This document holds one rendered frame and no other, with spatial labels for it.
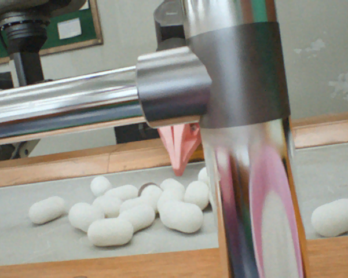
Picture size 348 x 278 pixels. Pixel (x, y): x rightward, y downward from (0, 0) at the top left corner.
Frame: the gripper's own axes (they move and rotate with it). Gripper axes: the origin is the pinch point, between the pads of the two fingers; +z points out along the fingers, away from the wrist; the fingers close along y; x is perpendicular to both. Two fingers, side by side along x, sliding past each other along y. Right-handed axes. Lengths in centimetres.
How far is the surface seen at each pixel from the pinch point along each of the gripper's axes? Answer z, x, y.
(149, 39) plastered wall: -182, 95, -38
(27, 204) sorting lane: 1.4, 0.9, -17.4
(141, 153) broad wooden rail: -9.1, 7.3, -6.7
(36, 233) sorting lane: 8.6, -4.8, -11.2
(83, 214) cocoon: 9.1, -7.3, -5.7
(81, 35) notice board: -187, 85, -81
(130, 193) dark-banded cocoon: 4.8, -3.2, -3.7
